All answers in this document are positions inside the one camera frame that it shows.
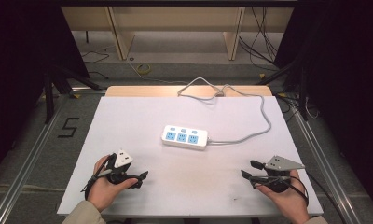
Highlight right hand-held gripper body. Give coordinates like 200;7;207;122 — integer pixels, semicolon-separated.
255;155;306;192

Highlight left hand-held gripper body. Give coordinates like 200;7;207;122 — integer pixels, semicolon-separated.
106;149;136;186

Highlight person's left hand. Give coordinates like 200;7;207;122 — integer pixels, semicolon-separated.
87;154;139;213

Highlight person's right hand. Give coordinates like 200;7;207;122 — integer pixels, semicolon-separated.
256;169;311;224

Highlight white table cover board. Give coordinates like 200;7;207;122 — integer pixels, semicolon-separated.
56;95;325;217

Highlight white power strip blue sockets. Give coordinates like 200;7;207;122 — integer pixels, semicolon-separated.
161;124;210;151

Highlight black tape floor mark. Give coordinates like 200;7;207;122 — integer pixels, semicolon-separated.
57;117;80;139

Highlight wooden board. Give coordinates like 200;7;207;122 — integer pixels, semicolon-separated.
104;85;273;98

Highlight black metal stand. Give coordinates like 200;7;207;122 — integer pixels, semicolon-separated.
44;64;103;124
256;58;311;121

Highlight dark curtain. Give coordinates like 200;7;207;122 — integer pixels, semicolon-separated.
0;0;90;181
273;0;373;216

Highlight grey power strip cable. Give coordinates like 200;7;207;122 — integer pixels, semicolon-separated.
177;77;273;147

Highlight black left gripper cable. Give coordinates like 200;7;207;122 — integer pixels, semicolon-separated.
80;154;115;201

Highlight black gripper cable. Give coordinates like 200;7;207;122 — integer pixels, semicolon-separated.
80;154;115;201
281;169;348;224

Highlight aluminium floor rail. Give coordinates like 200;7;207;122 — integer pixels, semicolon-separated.
0;87;107;224
276;92;364;224

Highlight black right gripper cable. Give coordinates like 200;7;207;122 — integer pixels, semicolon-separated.
281;169;348;224

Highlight yellow cable coil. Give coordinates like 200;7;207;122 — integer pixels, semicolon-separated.
135;63;152;76

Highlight thin black floor cable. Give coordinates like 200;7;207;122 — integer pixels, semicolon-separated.
80;50;111;80

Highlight bundle of black cables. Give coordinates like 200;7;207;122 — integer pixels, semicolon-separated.
238;7;281;69

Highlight light wooden desk frame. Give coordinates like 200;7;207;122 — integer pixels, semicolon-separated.
60;6;295;62

